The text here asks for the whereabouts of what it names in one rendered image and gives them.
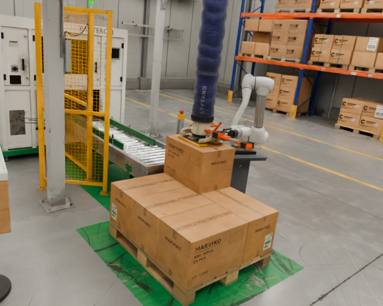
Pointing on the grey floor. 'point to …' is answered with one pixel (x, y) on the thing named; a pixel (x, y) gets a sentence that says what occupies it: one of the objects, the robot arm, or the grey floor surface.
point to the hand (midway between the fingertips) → (219, 135)
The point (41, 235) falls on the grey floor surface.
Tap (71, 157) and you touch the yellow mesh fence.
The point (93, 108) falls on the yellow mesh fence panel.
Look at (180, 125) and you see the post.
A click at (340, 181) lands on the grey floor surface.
